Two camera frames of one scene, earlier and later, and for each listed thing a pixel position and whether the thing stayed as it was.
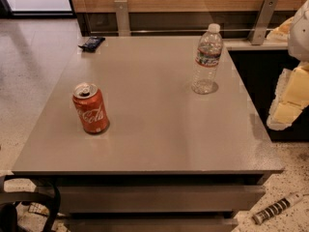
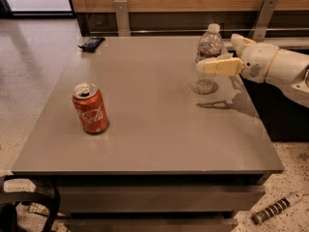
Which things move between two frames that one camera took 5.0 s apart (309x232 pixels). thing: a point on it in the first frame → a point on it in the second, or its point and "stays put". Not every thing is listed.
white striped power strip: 265,214 stays put
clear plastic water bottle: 207,61 stays put
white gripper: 299,36 → 257,62
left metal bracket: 122,17 stays put
